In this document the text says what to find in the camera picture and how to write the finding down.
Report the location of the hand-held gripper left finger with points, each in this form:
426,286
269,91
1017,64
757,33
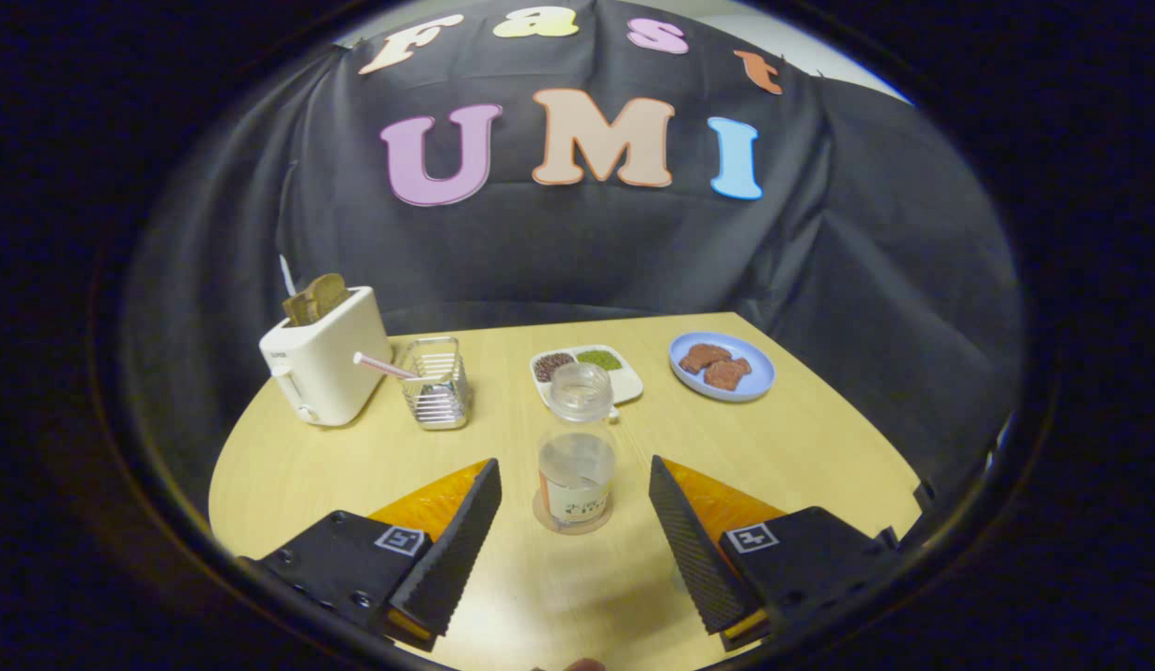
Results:
451,550

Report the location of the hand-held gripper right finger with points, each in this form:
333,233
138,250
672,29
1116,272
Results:
694,554

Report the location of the round brown coaster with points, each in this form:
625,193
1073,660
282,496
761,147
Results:
544,517

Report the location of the clear plastic juice bottle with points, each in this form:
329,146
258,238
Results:
577,466

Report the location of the wooden table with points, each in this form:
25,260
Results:
773,447

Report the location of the brown meat piece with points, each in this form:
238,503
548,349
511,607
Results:
704,357
728,375

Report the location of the white divided bean dish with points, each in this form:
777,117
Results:
628,382

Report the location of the blue plate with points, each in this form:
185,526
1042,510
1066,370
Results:
759,377

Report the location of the pink striped straw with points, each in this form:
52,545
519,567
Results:
381,366

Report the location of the white toaster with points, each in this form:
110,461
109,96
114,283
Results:
330,368

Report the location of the brown toast slice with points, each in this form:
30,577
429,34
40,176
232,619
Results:
299,309
328,293

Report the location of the black backdrop cloth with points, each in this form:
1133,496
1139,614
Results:
819,233

